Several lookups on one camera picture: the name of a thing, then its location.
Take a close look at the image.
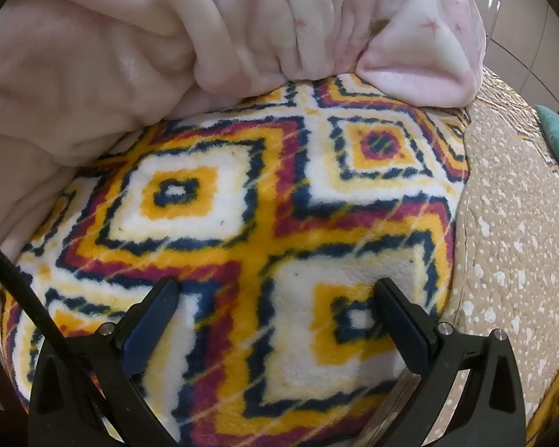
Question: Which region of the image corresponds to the black cable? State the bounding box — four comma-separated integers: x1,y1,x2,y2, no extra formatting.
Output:
0,229,178,447

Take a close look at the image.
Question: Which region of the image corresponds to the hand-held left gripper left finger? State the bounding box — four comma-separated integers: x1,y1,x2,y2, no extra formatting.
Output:
28,279,182,447

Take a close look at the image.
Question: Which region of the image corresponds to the diamond patterned fleece blanket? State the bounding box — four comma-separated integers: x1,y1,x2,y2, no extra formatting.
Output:
0,74,471,447

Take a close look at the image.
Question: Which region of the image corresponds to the pink fleece blanket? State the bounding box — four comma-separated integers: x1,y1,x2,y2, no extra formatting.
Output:
0,0,487,336

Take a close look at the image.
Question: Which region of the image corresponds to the beige quilted bedspread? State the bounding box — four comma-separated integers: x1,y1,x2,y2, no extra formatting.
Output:
440,65,559,447

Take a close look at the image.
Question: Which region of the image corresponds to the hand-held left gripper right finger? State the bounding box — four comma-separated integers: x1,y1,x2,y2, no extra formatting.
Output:
375,278,527,447

